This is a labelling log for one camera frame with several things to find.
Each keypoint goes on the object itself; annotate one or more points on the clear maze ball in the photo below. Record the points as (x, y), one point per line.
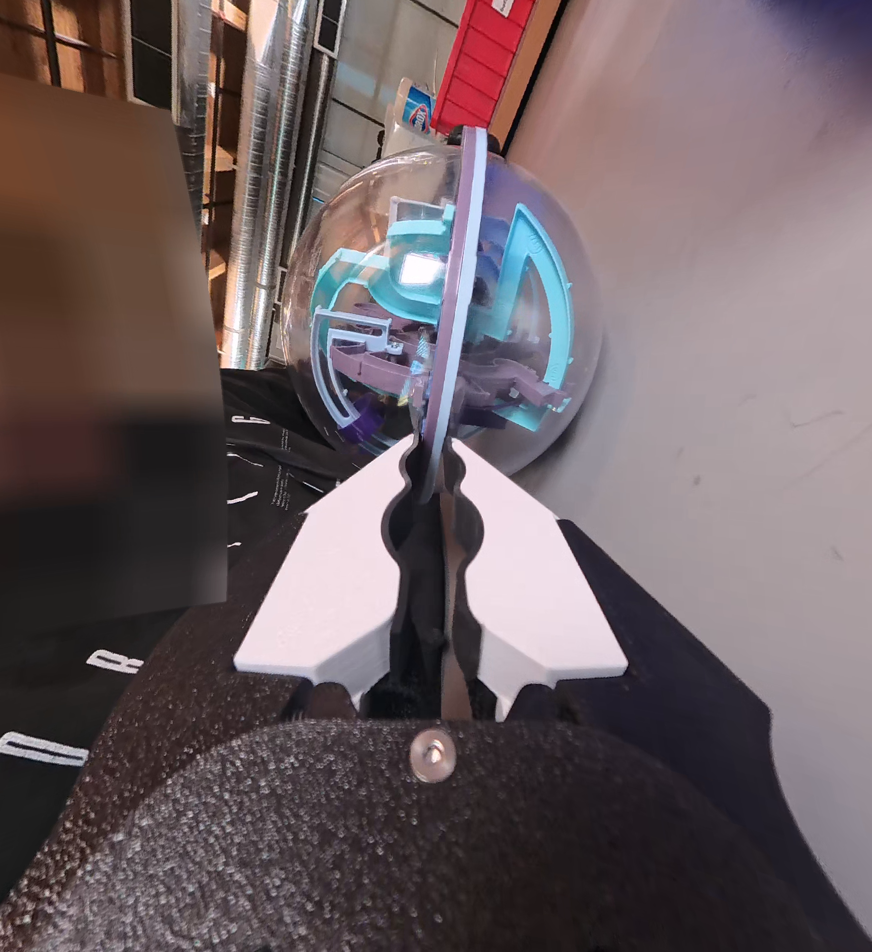
(577, 297)

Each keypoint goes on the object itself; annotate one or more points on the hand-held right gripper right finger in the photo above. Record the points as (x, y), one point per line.
(540, 595)

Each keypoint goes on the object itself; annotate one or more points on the silver air duct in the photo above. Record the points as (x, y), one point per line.
(265, 186)

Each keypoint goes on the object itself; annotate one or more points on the white wipes canister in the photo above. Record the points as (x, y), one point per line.
(410, 115)

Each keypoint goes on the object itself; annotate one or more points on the red plastic bin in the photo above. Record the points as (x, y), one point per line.
(480, 59)

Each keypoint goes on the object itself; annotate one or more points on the person's black printed hoodie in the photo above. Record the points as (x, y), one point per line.
(49, 669)

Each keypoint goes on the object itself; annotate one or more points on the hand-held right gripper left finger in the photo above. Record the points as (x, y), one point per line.
(324, 595)

